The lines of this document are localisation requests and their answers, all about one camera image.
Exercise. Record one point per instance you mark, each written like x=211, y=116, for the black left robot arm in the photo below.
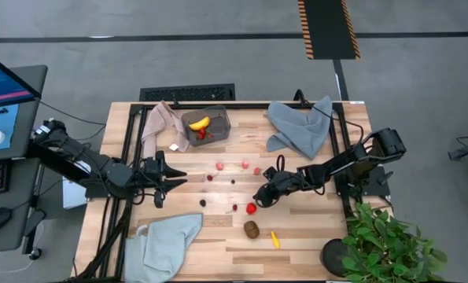
x=80, y=161

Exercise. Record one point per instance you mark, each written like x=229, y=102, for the pink toy peach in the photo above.
x=244, y=164
x=219, y=166

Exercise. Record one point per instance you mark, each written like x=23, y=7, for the grey translucent tupperware container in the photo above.
x=219, y=118

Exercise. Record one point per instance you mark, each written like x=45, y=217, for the black clothes hanger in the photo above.
x=349, y=122

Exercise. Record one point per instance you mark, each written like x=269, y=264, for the large toy blackberry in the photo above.
x=202, y=203

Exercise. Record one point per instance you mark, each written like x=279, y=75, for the red toy strawberry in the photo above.
x=202, y=131
x=199, y=137
x=251, y=208

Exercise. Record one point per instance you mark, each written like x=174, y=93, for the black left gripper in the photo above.
x=155, y=181

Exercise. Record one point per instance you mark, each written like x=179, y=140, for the brown toy kiwi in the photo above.
x=251, y=229

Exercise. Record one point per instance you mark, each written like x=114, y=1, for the large yellow toy banana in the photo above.
x=199, y=124

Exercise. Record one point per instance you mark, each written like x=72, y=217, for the blue-grey cloth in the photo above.
x=296, y=129

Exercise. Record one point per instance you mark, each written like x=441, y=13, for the beige pink cloth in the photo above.
x=159, y=122

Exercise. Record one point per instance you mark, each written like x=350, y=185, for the green leafy plant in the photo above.
x=383, y=247

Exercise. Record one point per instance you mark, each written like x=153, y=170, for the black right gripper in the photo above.
x=278, y=182

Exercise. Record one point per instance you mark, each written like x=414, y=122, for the small yellow toy banana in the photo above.
x=275, y=239

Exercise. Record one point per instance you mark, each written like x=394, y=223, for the black mat with orange stripes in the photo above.
x=328, y=29

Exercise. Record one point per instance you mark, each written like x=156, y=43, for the black plant pot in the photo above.
x=332, y=257

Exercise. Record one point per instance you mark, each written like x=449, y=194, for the pale grey waffle cloth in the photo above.
x=163, y=247

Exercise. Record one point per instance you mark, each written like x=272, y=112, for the grey computer desk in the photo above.
x=29, y=118

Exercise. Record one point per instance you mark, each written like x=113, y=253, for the red toy cherry with stem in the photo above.
x=209, y=177
x=234, y=207

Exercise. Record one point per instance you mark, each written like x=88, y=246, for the white box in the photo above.
x=73, y=194

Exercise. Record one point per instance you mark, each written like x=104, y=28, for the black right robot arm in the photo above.
x=336, y=167

